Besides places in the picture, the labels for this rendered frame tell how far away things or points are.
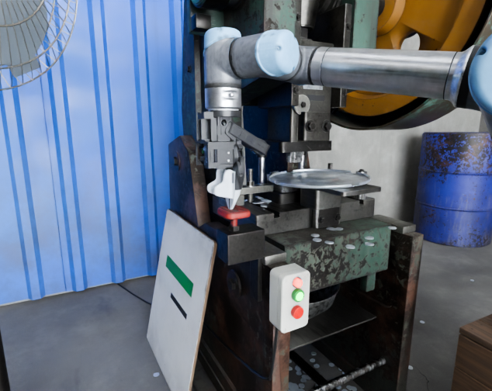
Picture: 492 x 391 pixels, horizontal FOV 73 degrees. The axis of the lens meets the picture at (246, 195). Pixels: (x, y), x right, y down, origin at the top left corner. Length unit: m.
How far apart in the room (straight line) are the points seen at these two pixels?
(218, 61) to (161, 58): 1.43
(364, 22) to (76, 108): 1.45
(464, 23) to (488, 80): 0.70
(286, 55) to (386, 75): 0.18
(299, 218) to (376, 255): 0.27
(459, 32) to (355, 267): 0.71
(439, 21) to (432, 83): 0.62
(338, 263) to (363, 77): 0.52
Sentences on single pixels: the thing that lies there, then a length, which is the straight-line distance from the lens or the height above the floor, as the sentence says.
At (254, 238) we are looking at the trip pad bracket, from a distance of 0.76.
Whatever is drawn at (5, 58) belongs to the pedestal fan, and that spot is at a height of 1.09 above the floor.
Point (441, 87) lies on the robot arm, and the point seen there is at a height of 1.00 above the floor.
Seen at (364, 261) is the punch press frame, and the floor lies 0.55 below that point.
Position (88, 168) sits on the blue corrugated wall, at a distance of 2.02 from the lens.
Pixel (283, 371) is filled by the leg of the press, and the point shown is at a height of 0.35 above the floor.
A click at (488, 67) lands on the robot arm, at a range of 0.48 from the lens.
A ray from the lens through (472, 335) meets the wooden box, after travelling 1.23.
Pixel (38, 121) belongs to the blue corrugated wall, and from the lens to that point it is 2.00.
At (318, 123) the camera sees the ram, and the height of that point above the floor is 0.94.
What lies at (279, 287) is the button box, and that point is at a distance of 0.74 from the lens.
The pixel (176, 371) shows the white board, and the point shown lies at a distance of 1.34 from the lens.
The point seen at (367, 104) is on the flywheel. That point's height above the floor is 1.01.
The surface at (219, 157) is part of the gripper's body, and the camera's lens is 0.68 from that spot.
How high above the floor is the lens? 0.94
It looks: 12 degrees down
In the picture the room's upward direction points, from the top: straight up
